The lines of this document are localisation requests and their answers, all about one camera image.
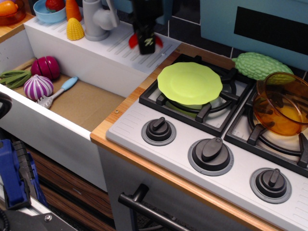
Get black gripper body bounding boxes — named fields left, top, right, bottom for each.
left=131, top=0, right=163, bottom=33

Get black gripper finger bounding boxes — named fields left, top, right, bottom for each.
left=137, top=32, right=155, bottom=55

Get red and white toy sushi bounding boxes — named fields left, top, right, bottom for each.
left=128, top=33, right=163, bottom=49

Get light green plate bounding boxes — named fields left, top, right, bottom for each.
left=157, top=62, right=223, bottom=105

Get grey toy faucet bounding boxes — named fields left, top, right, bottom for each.
left=82, top=0, right=120, bottom=41

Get yellow toy corn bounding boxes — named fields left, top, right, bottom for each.
left=66, top=18, right=85, bottom=41

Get orange toy carrot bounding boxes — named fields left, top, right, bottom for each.
left=65, top=0, right=82, bottom=22

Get left black stove grate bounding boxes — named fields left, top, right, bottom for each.
left=139, top=54, right=254, bottom=136

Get black stove grate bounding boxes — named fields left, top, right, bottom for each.
left=224, top=88, right=308, bottom=177
left=139, top=54, right=254, bottom=136

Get red toy strawberry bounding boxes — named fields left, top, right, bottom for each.
left=45, top=0, right=65, bottom=13

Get left black stove knob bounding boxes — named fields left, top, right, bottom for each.
left=141, top=117, right=177, bottom=146

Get black stove knob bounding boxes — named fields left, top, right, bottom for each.
left=250, top=168, right=292, bottom=204
left=141, top=117, right=177, bottom=146
left=188, top=137, right=234, bottom=177

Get light blue bowl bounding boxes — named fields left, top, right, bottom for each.
left=33, top=0, right=66, bottom=23

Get magenta toy beet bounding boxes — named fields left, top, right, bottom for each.
left=30, top=56, right=60, bottom=80

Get green toy bitter gourd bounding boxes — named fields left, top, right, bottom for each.
left=232, top=52, right=293, bottom=80

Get purple striped toy onion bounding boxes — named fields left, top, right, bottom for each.
left=23, top=75, right=54, bottom=101

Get silver stove top panel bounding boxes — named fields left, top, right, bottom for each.
left=105, top=79, right=308, bottom=231

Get orange transparent bowl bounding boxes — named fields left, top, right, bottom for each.
left=0, top=0, right=26, bottom=26

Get light blue toy microwave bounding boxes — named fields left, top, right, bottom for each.
left=200, top=0, right=308, bottom=70

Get middle black stove knob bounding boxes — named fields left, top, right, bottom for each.
left=188, top=137, right=234, bottom=177

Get orange toy fruit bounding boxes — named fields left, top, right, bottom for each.
left=0, top=0, right=19, bottom=16

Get green toy leaves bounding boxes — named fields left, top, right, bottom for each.
left=0, top=70, right=32, bottom=90

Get orange transparent pot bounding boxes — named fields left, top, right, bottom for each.
left=253, top=72, right=308, bottom=136

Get right black stove grate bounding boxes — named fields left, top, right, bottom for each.
left=224, top=88, right=308, bottom=177

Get right black stove knob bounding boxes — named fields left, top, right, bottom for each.
left=250, top=168, right=292, bottom=204

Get blue clamp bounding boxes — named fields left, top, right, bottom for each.
left=0, top=139, right=48, bottom=210

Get blue handled pasta spoon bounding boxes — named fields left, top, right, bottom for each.
left=37, top=77, right=78, bottom=109

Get black cable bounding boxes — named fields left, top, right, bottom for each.
left=0, top=91, right=13, bottom=120

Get black oven door handle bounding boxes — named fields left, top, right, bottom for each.
left=118, top=184, right=190, bottom=231

